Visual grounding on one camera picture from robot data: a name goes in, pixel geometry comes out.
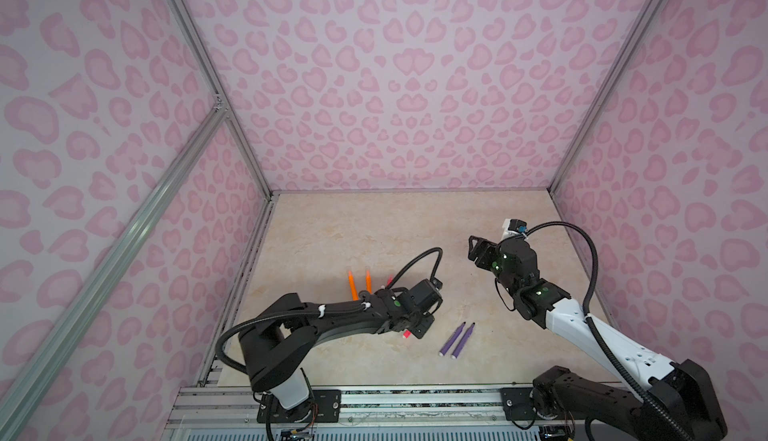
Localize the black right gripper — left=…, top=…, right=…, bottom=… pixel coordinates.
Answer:
left=466, top=235, right=521, bottom=298

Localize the aluminium diagonal frame bar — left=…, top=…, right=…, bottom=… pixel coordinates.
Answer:
left=1, top=108, right=227, bottom=440

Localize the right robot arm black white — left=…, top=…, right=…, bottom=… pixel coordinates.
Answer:
left=468, top=235, right=728, bottom=440

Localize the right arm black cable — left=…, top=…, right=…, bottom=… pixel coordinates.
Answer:
left=521, top=220, right=697, bottom=441

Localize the orange marker pen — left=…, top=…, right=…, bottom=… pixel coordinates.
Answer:
left=365, top=267, right=373, bottom=294
left=347, top=269, right=359, bottom=301

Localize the purple marker pen left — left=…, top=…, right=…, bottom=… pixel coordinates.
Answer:
left=439, top=322, right=466, bottom=357

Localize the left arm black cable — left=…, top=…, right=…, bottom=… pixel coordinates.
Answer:
left=214, top=247, right=445, bottom=376

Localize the aluminium corner frame post left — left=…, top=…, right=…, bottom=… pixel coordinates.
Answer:
left=166, top=0, right=273, bottom=200

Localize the aluminium corner frame post right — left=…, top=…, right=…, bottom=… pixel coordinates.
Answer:
left=547, top=0, right=668, bottom=197

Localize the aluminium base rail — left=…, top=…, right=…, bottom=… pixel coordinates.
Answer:
left=161, top=383, right=685, bottom=441

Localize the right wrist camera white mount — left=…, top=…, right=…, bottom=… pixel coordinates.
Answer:
left=501, top=218, right=528, bottom=241

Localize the purple marker pen right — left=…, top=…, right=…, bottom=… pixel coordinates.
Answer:
left=451, top=323, right=475, bottom=359

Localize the aluminium corner frame post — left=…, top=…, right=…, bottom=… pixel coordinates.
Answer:
left=166, top=0, right=273, bottom=200
left=547, top=0, right=668, bottom=197

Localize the purple marker pen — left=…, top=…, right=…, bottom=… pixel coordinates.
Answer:
left=451, top=323, right=475, bottom=359
left=439, top=322, right=466, bottom=357

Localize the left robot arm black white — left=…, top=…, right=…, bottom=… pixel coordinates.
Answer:
left=217, top=278, right=443, bottom=411

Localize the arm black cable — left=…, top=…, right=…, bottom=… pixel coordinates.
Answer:
left=214, top=247, right=445, bottom=376
left=521, top=220, right=697, bottom=441

